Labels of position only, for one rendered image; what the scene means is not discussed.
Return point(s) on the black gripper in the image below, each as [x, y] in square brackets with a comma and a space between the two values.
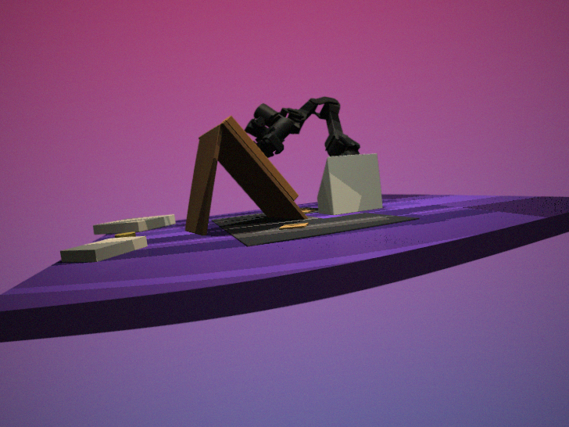
[271, 142]

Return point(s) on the yellow round disc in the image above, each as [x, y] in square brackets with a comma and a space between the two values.
[128, 234]

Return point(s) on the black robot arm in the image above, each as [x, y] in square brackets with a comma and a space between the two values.
[337, 143]

